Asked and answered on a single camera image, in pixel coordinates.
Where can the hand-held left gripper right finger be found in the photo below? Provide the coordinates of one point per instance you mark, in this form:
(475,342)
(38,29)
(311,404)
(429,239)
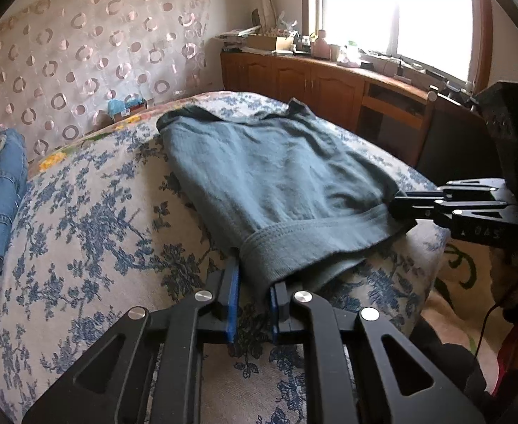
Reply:
(276,311)

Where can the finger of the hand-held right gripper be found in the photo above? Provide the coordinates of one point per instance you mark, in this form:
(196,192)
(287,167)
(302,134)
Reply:
(471,187)
(418,212)

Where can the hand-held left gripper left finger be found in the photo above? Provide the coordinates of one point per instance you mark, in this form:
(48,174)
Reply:
(232,304)

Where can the blue-grey denim shorts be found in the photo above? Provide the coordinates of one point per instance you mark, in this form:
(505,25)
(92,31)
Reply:
(276,185)

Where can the cream floral floor rug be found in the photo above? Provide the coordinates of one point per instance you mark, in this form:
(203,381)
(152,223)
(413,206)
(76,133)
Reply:
(457,282)

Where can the bed with floral sheet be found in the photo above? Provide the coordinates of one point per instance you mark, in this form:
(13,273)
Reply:
(86,251)

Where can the wooden cabinet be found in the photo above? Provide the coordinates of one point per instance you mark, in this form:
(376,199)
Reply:
(307,84)

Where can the green capped bottle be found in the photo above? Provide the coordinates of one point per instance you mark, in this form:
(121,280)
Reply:
(351,48)

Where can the window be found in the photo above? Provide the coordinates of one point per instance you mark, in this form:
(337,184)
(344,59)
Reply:
(396,9)

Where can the pink bottle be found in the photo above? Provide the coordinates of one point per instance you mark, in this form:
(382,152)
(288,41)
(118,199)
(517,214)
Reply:
(321,46)

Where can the cardboard box with blue bag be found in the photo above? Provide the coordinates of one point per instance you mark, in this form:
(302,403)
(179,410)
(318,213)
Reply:
(126,108)

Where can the open cardboard box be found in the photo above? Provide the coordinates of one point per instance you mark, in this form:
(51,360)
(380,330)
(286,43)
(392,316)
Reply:
(270,43)

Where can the stack of papers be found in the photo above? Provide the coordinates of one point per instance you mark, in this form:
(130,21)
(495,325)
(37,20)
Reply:
(234,37)

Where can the blue folded jeans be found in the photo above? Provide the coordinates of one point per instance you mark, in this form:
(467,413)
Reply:
(3,194)

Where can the circle patterned curtain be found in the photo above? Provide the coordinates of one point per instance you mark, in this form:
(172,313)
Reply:
(86,53)

